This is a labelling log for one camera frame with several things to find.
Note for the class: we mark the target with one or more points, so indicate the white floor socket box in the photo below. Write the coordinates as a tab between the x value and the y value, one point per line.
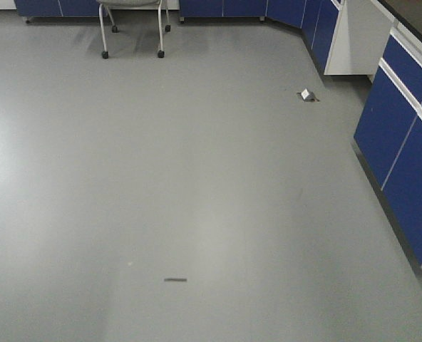
307	96

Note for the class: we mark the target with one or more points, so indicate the blue back cabinet row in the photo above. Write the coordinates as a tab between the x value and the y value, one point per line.
317	19

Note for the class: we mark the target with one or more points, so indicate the blue cabinet row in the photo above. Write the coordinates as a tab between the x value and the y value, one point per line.
389	132
317	19

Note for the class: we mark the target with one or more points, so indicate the blue right cabinet row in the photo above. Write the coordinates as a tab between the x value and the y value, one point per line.
389	132

